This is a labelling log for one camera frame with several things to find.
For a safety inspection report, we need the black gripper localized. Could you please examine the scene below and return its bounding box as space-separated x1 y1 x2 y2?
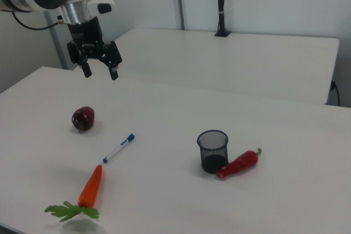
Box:
66 15 123 81

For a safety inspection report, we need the white marker with blue cap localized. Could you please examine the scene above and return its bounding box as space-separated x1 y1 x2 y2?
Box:
103 133 135 164

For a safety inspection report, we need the dark red toy apple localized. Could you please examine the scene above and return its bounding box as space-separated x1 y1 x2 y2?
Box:
71 106 96 131

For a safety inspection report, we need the orange toy carrot with leaves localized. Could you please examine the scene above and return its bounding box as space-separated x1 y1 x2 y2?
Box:
44 164 103 222

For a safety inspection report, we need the white rectangular background table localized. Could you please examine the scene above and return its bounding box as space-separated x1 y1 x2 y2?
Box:
71 27 341 106

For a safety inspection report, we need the black pole with base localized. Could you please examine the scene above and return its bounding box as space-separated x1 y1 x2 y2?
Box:
214 0 231 38

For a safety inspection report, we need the black mesh pen cup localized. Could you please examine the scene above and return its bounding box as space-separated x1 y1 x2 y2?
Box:
196 129 229 175

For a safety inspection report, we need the red toy chili pepper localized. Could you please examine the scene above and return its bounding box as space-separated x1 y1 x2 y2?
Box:
216 147 263 180

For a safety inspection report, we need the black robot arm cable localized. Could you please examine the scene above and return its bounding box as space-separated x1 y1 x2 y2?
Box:
12 12 68 31

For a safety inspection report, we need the black cable at table edge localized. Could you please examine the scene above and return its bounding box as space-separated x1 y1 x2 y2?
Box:
330 80 341 107

